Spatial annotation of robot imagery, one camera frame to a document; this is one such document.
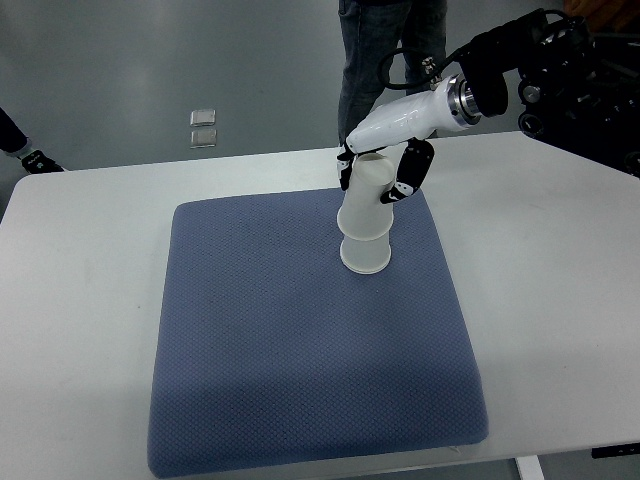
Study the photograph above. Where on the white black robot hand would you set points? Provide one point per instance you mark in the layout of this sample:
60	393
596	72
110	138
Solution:
410	120

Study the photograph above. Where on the white paper cup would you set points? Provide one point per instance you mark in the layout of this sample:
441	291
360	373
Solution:
362	216
366	256

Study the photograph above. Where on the person in grey jeans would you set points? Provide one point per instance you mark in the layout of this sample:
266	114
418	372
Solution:
371	30

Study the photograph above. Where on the white paper cup on mat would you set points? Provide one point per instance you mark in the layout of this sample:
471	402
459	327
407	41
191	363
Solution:
366	256

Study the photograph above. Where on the upper silver floor plate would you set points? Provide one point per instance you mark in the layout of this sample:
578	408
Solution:
203	117

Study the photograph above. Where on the blue textured cushion mat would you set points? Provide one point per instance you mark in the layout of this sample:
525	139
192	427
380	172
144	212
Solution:
270	351

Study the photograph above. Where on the white table leg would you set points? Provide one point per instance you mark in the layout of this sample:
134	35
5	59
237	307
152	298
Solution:
529	468

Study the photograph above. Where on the black table control panel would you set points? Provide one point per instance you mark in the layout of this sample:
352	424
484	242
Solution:
616	451

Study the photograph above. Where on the person with black sneaker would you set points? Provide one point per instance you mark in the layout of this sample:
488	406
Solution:
16	144

